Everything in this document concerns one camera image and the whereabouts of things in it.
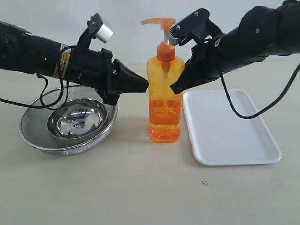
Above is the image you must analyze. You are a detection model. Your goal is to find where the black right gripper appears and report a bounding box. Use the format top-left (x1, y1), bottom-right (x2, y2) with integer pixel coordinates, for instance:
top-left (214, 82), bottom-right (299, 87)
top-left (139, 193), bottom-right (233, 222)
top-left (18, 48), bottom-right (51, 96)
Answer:
top-left (170, 35), bottom-right (234, 94)

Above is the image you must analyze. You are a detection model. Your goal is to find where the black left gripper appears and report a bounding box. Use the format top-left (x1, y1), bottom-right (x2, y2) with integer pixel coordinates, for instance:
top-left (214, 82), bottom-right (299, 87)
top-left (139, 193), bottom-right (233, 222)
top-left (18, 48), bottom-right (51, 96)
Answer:
top-left (67, 48), bottom-right (149, 105)

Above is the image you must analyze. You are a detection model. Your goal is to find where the orange pump soap bottle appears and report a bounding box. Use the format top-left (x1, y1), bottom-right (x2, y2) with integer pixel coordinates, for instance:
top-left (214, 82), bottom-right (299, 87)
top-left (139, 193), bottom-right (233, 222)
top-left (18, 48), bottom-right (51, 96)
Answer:
top-left (141, 17), bottom-right (185, 143)

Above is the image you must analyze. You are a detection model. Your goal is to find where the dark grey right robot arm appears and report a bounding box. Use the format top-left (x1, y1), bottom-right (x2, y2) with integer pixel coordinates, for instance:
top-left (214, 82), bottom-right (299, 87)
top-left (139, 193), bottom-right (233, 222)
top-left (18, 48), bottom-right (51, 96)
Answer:
top-left (169, 0), bottom-right (300, 94)

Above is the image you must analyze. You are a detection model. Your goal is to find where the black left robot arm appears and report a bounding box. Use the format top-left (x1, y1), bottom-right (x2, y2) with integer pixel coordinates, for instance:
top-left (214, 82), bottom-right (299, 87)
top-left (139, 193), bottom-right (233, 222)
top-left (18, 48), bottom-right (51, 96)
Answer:
top-left (0, 19), bottom-right (149, 105)

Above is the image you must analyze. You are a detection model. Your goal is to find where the small stainless steel bowl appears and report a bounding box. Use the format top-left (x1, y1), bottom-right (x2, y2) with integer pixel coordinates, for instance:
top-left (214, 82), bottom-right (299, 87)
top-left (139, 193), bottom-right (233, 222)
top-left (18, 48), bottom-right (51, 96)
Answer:
top-left (46, 98), bottom-right (109, 140)

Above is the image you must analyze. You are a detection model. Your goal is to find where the steel mesh colander bowl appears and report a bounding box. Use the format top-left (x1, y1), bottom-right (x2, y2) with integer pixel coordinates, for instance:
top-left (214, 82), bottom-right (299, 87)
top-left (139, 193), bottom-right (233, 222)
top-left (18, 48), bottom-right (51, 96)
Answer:
top-left (18, 85), bottom-right (118, 156)

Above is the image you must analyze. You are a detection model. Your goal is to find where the white rectangular plastic tray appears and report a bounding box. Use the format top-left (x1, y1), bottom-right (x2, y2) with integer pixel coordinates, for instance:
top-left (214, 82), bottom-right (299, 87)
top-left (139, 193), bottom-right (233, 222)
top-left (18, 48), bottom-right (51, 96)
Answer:
top-left (183, 90), bottom-right (282, 166)

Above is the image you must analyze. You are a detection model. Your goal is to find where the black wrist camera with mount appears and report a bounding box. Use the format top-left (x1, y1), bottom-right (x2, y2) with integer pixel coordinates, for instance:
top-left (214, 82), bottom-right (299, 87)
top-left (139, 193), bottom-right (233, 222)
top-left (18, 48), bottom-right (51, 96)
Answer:
top-left (168, 8), bottom-right (223, 46)

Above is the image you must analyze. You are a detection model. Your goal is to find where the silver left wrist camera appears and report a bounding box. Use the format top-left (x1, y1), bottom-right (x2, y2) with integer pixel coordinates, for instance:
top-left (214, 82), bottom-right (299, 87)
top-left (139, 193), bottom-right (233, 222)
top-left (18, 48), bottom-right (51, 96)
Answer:
top-left (77, 13), bottom-right (113, 50)

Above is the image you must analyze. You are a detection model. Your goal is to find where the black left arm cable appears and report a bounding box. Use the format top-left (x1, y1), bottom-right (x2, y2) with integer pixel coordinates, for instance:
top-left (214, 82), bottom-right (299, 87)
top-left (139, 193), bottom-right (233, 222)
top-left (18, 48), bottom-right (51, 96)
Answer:
top-left (0, 45), bottom-right (78, 110)

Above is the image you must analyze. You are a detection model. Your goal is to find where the black braided cable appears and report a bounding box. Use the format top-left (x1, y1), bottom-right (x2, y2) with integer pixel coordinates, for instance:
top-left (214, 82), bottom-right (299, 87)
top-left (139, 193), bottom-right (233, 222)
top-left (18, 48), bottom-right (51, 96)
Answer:
top-left (201, 35), bottom-right (300, 120)

